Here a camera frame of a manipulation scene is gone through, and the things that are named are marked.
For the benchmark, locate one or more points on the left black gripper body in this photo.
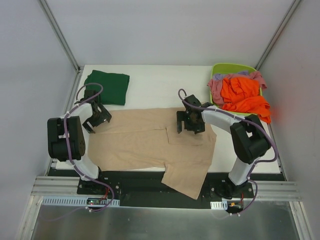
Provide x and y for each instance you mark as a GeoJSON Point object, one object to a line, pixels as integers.
{"type": "Point", "coordinates": [97, 116]}

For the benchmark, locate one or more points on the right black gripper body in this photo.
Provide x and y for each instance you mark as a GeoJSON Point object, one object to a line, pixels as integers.
{"type": "Point", "coordinates": [188, 120]}

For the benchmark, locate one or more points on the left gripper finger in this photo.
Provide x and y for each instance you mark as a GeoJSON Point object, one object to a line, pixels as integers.
{"type": "Point", "coordinates": [89, 126]}
{"type": "Point", "coordinates": [106, 116]}

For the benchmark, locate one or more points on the beige t shirt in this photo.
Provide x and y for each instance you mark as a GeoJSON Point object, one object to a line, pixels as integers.
{"type": "Point", "coordinates": [144, 138]}

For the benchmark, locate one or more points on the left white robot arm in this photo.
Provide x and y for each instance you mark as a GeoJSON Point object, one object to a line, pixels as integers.
{"type": "Point", "coordinates": [68, 135]}

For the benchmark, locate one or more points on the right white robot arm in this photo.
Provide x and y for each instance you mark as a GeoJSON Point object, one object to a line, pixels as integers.
{"type": "Point", "coordinates": [249, 138]}

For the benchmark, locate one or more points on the folded green t shirt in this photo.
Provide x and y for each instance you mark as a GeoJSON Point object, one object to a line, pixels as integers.
{"type": "Point", "coordinates": [115, 86]}

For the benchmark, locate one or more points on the pink t shirt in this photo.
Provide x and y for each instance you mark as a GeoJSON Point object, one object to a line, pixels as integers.
{"type": "Point", "coordinates": [216, 86]}

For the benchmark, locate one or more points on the lilac t shirt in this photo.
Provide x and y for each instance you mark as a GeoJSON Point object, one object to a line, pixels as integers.
{"type": "Point", "coordinates": [221, 76]}

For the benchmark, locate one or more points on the orange t shirt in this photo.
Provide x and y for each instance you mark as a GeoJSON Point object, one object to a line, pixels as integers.
{"type": "Point", "coordinates": [242, 95]}

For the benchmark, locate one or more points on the green plastic basket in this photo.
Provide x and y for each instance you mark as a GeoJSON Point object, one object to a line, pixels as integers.
{"type": "Point", "coordinates": [227, 68]}

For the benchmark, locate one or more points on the front aluminium rail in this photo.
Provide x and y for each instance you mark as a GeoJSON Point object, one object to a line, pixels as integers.
{"type": "Point", "coordinates": [286, 191]}

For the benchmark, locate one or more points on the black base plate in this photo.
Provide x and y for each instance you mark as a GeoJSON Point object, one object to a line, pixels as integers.
{"type": "Point", "coordinates": [144, 188]}

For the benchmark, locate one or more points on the left white cable duct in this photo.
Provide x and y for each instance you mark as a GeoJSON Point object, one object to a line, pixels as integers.
{"type": "Point", "coordinates": [79, 202]}

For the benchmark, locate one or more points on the white cable duct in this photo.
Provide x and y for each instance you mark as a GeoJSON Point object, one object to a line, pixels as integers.
{"type": "Point", "coordinates": [219, 205]}
{"type": "Point", "coordinates": [79, 202]}

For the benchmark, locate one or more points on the right white cable duct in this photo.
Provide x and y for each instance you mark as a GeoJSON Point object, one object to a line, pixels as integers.
{"type": "Point", "coordinates": [219, 205]}

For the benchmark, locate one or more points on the left aluminium frame post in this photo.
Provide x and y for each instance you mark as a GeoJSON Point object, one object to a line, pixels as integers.
{"type": "Point", "coordinates": [59, 34]}

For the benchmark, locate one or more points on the aluminium frame post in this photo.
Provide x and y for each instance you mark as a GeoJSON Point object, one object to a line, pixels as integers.
{"type": "Point", "coordinates": [59, 34]}
{"type": "Point", "coordinates": [295, 4]}

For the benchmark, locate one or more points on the right aluminium frame post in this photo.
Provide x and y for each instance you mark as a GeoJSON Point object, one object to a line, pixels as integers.
{"type": "Point", "coordinates": [295, 4]}

